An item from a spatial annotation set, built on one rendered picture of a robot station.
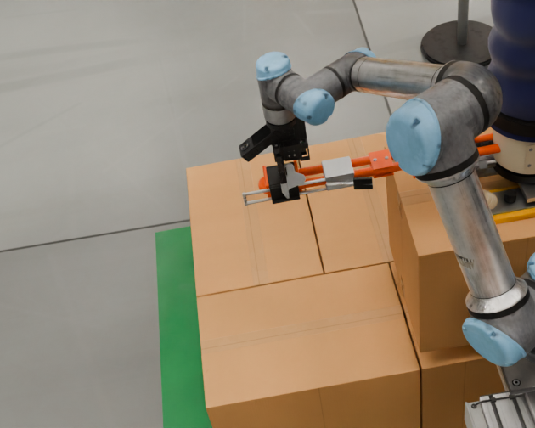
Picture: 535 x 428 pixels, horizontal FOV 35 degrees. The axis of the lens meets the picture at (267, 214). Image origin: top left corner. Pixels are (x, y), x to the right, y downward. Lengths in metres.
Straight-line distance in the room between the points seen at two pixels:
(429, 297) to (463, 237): 0.65
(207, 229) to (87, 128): 1.58
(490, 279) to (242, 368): 1.05
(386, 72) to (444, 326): 0.82
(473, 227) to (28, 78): 3.53
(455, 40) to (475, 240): 2.93
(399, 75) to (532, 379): 0.66
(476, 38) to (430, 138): 3.01
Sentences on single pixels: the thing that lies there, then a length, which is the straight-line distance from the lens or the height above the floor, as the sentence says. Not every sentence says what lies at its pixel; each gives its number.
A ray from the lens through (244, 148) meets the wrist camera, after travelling 1.96.
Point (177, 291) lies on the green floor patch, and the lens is 3.39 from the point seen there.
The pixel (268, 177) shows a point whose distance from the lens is 2.04.
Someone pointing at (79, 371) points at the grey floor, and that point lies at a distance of 3.27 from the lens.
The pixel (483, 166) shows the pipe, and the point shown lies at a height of 1.08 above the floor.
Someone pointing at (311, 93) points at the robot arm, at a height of 1.47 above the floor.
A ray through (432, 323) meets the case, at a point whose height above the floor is 0.74.
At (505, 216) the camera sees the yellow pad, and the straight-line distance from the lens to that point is 2.11.
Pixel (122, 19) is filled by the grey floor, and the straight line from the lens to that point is 5.01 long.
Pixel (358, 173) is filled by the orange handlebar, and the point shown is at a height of 1.14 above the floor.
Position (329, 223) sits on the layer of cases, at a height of 0.54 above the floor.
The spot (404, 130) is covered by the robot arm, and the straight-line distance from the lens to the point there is 1.44.
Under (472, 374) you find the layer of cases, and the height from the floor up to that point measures 0.48.
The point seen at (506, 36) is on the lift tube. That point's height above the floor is 1.48.
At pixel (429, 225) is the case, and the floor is 1.01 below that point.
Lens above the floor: 2.54
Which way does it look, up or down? 45 degrees down
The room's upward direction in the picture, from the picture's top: 11 degrees counter-clockwise
